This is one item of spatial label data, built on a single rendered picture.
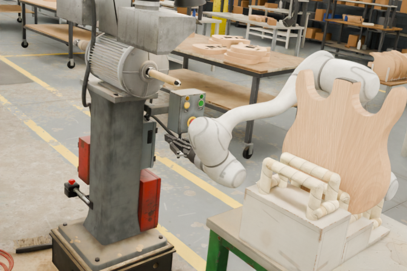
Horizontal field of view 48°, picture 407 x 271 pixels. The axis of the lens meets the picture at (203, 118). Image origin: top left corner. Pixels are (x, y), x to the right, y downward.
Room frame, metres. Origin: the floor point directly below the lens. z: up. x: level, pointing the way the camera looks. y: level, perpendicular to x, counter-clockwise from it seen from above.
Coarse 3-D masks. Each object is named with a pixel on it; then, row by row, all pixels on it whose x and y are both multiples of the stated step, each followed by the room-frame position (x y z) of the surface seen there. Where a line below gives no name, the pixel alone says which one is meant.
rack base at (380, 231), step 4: (376, 228) 1.36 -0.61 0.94; (380, 228) 1.36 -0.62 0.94; (384, 228) 1.36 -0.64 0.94; (372, 232) 1.33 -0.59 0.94; (376, 232) 1.33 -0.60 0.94; (380, 232) 1.33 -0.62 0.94; (384, 232) 1.33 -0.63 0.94; (388, 232) 1.35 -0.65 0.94; (372, 236) 1.30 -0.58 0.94; (376, 236) 1.31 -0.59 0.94; (380, 236) 1.31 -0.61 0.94; (384, 236) 1.33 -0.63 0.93; (372, 240) 1.28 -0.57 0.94; (376, 240) 1.29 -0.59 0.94; (368, 244) 1.25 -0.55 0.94
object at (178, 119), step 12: (180, 96) 2.12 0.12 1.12; (192, 96) 2.16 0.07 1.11; (204, 96) 2.21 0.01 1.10; (168, 108) 2.19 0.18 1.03; (180, 108) 2.12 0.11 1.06; (192, 108) 2.16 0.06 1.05; (204, 108) 2.22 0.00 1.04; (144, 120) 2.25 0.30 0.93; (156, 120) 2.23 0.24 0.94; (168, 120) 2.18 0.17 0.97; (180, 120) 2.12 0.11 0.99; (168, 132) 2.20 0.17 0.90; (180, 132) 2.12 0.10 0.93
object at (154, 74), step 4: (152, 72) 1.95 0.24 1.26; (156, 72) 1.94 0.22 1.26; (152, 76) 1.95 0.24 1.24; (156, 76) 1.92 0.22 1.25; (160, 76) 1.90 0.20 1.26; (164, 76) 1.89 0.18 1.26; (168, 76) 1.88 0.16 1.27; (164, 80) 1.88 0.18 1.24; (168, 80) 1.86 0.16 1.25; (172, 80) 1.84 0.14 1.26; (172, 84) 1.84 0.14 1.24
